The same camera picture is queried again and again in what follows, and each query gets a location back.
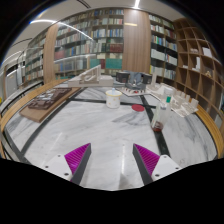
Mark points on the clear bottle with green label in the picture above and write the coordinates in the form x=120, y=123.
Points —
x=162, y=113

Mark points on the narrow tall bookshelf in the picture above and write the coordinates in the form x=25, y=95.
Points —
x=163, y=50

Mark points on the white city model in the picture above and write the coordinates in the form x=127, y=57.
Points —
x=181, y=101

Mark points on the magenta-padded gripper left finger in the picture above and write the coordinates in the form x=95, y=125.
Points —
x=58, y=165

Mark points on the straight ceiling light strip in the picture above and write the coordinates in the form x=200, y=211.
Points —
x=136, y=4

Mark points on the long ceiling light strip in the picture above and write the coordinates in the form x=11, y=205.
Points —
x=43, y=21

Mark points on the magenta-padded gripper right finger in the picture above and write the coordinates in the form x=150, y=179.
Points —
x=165, y=165

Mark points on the white cup with yellow rim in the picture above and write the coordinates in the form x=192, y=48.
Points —
x=113, y=101

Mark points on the brown model on wooden board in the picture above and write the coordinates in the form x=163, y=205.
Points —
x=46, y=101

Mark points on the flat round red coaster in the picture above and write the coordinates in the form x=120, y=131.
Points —
x=138, y=108

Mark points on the beige building model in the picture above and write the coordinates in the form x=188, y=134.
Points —
x=91, y=79

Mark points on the wide glass-fronted bookshelf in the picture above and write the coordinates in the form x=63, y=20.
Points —
x=90, y=43

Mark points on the dark grey building model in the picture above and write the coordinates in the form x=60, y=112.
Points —
x=133, y=83

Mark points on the distant bookshelf row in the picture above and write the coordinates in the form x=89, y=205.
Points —
x=35, y=60

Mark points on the light blue stirrer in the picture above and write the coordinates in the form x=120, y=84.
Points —
x=113, y=90

